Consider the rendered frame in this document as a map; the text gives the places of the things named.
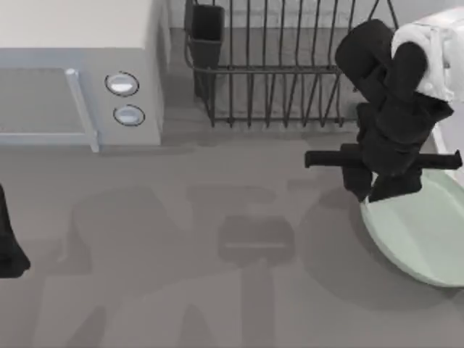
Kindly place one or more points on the grey microwave door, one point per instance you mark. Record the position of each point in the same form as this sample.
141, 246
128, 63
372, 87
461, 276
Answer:
32, 101

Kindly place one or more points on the large silver microwave knob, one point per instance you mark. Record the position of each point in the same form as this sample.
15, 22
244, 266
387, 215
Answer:
122, 84

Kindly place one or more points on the pale microwave oven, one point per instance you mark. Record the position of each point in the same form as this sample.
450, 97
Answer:
72, 25

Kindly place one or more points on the small silver microwave knob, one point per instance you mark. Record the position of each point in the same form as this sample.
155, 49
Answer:
129, 115

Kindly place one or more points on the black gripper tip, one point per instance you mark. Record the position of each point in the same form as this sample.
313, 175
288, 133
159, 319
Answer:
9, 246

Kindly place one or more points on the pale green plate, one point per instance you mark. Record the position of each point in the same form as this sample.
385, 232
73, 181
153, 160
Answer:
417, 239

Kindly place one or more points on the black cutlery holder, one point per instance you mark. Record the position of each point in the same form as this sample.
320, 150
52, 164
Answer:
205, 32

